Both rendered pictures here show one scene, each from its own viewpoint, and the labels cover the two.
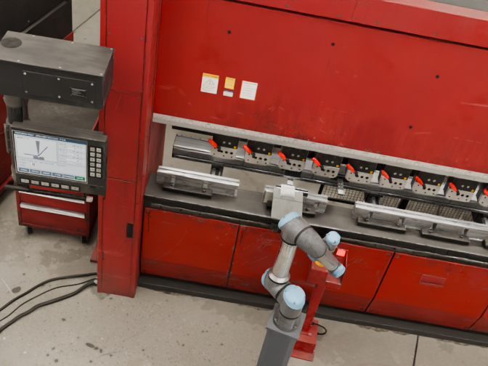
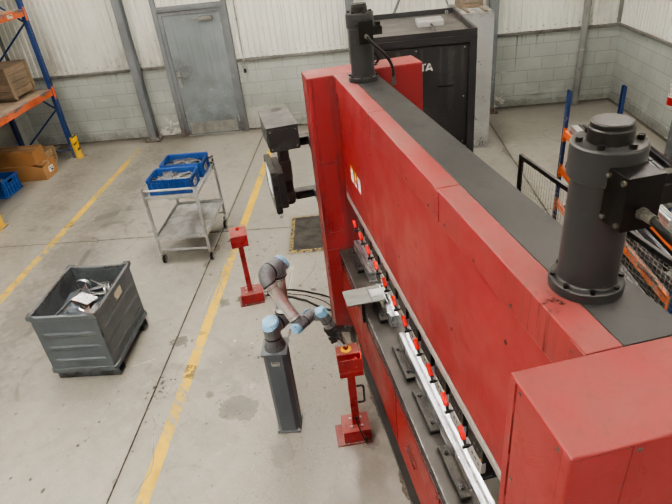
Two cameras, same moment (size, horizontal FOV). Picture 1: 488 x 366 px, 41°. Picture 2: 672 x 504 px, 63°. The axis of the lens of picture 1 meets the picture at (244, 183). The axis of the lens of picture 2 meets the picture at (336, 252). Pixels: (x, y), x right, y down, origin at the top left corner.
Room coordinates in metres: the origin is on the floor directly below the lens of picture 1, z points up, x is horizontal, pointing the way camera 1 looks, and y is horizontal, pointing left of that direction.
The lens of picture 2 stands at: (2.37, -3.30, 3.23)
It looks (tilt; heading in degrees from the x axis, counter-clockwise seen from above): 31 degrees down; 84
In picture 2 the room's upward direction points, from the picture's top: 6 degrees counter-clockwise
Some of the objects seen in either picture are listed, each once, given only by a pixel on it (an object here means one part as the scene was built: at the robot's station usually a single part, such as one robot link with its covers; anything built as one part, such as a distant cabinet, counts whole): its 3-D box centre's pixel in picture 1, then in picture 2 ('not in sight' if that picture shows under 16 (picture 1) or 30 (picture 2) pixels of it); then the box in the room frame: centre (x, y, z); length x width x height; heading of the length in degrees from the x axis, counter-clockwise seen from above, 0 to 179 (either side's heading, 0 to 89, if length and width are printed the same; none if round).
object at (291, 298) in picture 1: (292, 300); (271, 326); (2.19, -0.37, 0.94); 0.13 x 0.12 x 0.14; 45
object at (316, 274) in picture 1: (327, 266); (348, 356); (2.66, -0.59, 0.75); 0.20 x 0.16 x 0.18; 88
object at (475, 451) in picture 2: not in sight; (483, 447); (3.05, -1.84, 1.26); 0.15 x 0.09 x 0.17; 92
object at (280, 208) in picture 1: (287, 205); (363, 295); (2.84, -0.28, 1.00); 0.26 x 0.18 x 0.01; 2
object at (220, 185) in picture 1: (197, 181); (365, 260); (2.97, 0.28, 0.92); 0.50 x 0.06 x 0.10; 92
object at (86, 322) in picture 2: not in sight; (93, 319); (0.56, 0.94, 0.36); 0.80 x 0.60 x 0.72; 79
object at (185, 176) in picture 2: not in sight; (173, 180); (1.26, 2.56, 0.92); 0.50 x 0.36 x 0.18; 169
